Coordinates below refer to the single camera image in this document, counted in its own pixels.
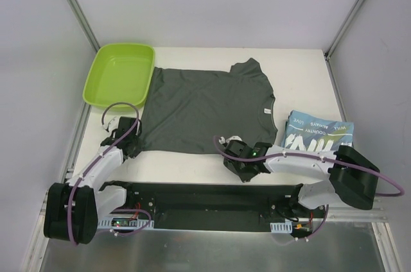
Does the dark grey t shirt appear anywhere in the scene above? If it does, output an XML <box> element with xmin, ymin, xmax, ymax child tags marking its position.
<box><xmin>140</xmin><ymin>58</ymin><xmax>277</xmax><ymax>155</ymax></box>

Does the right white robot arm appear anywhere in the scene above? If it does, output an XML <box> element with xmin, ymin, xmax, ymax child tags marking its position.
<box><xmin>222</xmin><ymin>139</ymin><xmax>380</xmax><ymax>217</ymax></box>

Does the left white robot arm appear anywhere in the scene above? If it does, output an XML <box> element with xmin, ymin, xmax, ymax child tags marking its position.
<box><xmin>43</xmin><ymin>116</ymin><xmax>141</xmax><ymax>244</ymax></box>

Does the folded blue printed t shirt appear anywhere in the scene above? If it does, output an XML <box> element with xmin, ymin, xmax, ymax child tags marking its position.
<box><xmin>281</xmin><ymin>110</ymin><xmax>354</xmax><ymax>152</ymax></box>

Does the lime green plastic bin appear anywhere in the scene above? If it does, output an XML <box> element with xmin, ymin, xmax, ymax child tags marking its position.
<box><xmin>82</xmin><ymin>43</ymin><xmax>155</xmax><ymax>108</ymax></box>

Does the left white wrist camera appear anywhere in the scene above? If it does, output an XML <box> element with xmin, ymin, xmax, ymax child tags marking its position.
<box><xmin>102</xmin><ymin>116</ymin><xmax>120</xmax><ymax>133</ymax></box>

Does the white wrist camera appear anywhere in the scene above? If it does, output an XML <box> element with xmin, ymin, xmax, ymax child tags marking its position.
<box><xmin>218</xmin><ymin>135</ymin><xmax>242</xmax><ymax>146</ymax></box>
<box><xmin>102</xmin><ymin>116</ymin><xmax>120</xmax><ymax>133</ymax></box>

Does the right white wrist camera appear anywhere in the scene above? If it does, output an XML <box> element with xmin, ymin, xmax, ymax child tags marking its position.
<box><xmin>218</xmin><ymin>135</ymin><xmax>242</xmax><ymax>146</ymax></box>

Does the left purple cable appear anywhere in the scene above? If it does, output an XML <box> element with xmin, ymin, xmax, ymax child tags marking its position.
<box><xmin>66</xmin><ymin>101</ymin><xmax>153</xmax><ymax>247</ymax></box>

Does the right white cable duct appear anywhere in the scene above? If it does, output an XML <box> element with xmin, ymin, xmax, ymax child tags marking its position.
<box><xmin>270</xmin><ymin>221</ymin><xmax>293</xmax><ymax>234</ymax></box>

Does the white cable duct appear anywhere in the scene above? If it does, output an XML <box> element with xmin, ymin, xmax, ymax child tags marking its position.
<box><xmin>270</xmin><ymin>221</ymin><xmax>293</xmax><ymax>234</ymax></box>
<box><xmin>97</xmin><ymin>217</ymin><xmax>154</xmax><ymax>230</ymax></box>

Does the left white cable duct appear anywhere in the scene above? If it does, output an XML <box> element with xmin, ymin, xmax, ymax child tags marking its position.
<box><xmin>97</xmin><ymin>217</ymin><xmax>154</xmax><ymax>230</ymax></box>

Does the left aluminium frame post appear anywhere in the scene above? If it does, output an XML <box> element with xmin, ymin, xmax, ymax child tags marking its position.
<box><xmin>66</xmin><ymin>0</ymin><xmax>100</xmax><ymax>52</ymax></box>

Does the aluminium frame post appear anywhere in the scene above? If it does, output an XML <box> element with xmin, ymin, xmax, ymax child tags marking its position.
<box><xmin>66</xmin><ymin>0</ymin><xmax>100</xmax><ymax>52</ymax></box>
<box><xmin>324</xmin><ymin>0</ymin><xmax>366</xmax><ymax>61</ymax></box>

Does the right aluminium frame post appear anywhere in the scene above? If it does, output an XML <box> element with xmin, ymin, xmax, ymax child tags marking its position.
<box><xmin>324</xmin><ymin>0</ymin><xmax>366</xmax><ymax>61</ymax></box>

